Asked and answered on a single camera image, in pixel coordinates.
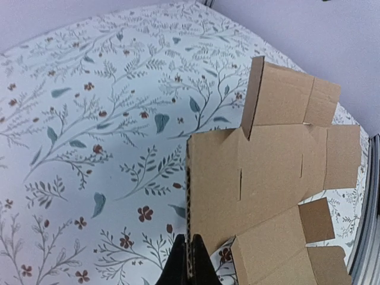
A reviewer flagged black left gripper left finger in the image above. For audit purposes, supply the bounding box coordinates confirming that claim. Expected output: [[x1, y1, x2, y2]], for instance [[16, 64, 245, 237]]
[[156, 234, 188, 285]]

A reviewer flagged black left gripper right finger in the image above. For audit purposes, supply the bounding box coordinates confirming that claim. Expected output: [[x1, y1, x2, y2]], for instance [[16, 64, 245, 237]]
[[189, 234, 221, 285]]

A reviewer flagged brown cardboard box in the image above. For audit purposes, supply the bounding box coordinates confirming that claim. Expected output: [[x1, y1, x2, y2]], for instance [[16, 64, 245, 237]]
[[186, 56, 362, 284]]

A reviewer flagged aluminium front rail frame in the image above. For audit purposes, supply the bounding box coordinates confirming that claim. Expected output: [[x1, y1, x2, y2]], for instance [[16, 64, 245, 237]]
[[347, 134, 379, 285]]

